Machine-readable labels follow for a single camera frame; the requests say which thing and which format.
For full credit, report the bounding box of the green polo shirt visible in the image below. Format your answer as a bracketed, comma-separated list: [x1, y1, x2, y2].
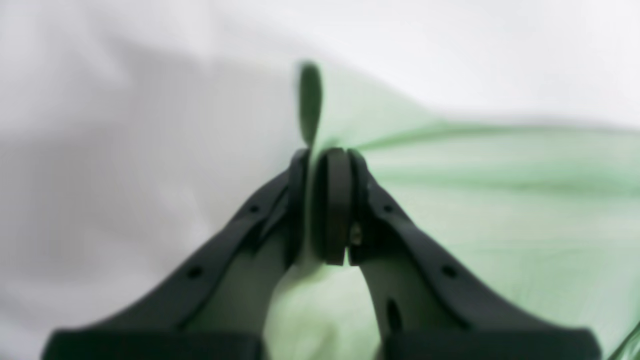
[262, 61, 640, 360]

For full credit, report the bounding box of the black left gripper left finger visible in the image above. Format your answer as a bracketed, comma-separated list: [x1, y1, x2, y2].
[42, 149, 310, 360]

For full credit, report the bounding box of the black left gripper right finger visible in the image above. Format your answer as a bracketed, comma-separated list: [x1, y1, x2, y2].
[312, 148, 602, 360]

